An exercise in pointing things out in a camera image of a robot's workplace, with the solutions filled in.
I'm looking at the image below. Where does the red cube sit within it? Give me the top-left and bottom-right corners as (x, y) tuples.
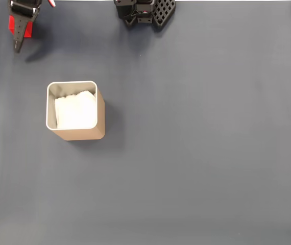
(8, 15), (33, 39)

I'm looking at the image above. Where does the beige square metal box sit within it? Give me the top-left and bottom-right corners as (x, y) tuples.
(45, 81), (106, 141)

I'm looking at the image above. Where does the white tissue paper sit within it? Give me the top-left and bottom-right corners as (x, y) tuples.
(55, 89), (97, 129)

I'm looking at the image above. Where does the blue-grey table mat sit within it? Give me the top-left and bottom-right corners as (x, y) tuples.
(0, 1), (291, 245)

